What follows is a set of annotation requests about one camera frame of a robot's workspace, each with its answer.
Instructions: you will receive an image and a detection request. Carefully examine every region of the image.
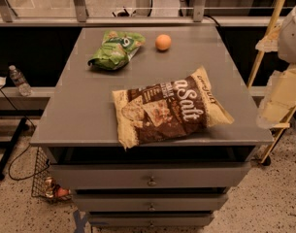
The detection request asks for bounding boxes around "brown sea salt chip bag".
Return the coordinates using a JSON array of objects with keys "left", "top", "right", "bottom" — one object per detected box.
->
[{"left": 113, "top": 67, "right": 234, "bottom": 149}]

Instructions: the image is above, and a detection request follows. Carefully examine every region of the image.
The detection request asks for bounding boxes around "clear plastic water bottle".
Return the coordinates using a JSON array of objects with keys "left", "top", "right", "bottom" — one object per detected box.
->
[{"left": 9, "top": 65, "right": 32, "bottom": 96}]

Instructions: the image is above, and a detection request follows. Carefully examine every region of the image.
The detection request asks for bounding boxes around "grey drawer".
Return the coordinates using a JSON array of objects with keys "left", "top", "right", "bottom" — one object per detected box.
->
[
  {"left": 49, "top": 162, "right": 250, "bottom": 189},
  {"left": 88, "top": 214, "right": 214, "bottom": 227},
  {"left": 73, "top": 194, "right": 228, "bottom": 212}
]

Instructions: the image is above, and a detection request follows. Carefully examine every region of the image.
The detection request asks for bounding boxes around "black floor cable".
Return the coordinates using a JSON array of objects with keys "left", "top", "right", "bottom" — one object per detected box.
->
[{"left": 0, "top": 80, "right": 51, "bottom": 182}]

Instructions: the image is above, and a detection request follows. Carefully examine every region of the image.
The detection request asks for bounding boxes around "grey drawer cabinet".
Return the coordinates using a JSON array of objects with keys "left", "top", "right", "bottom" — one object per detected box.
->
[{"left": 31, "top": 24, "right": 273, "bottom": 216}]

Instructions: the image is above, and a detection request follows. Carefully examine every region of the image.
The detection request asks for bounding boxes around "middle grey drawer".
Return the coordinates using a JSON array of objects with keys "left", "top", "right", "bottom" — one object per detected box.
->
[{"left": 73, "top": 194, "right": 228, "bottom": 212}]

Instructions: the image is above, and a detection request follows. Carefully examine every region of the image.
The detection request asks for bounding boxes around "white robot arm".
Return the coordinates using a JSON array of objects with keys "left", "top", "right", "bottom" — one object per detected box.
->
[{"left": 255, "top": 6, "right": 296, "bottom": 129}]

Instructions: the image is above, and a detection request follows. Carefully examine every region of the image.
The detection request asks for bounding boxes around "black wire basket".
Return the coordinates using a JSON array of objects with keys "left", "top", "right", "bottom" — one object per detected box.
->
[{"left": 31, "top": 149, "right": 72, "bottom": 204}]

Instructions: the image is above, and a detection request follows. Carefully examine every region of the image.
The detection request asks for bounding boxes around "black metal stand leg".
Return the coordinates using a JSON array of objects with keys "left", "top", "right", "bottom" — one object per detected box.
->
[{"left": 0, "top": 118, "right": 26, "bottom": 181}]

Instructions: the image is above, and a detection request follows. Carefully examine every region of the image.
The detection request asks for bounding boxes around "top grey drawer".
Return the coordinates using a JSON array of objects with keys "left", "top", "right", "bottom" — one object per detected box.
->
[{"left": 49, "top": 162, "right": 250, "bottom": 189}]

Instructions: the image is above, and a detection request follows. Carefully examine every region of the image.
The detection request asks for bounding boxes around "orange fruit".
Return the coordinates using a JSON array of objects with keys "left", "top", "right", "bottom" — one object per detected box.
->
[{"left": 155, "top": 34, "right": 172, "bottom": 50}]

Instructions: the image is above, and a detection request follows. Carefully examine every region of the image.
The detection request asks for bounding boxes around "yellow wooden ladder frame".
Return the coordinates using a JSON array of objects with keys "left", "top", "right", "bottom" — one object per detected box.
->
[{"left": 247, "top": 0, "right": 296, "bottom": 166}]

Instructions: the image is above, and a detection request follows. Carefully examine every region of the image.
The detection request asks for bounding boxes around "metal window railing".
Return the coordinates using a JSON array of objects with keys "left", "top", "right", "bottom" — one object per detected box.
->
[{"left": 0, "top": 0, "right": 296, "bottom": 27}]

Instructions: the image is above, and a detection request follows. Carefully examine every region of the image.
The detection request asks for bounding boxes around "green rice chip bag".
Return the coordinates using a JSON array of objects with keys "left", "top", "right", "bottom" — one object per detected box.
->
[{"left": 88, "top": 30, "right": 146, "bottom": 71}]

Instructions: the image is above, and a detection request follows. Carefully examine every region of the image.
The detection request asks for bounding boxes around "bottom grey drawer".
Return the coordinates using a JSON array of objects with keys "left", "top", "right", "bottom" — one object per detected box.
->
[{"left": 88, "top": 214, "right": 214, "bottom": 227}]

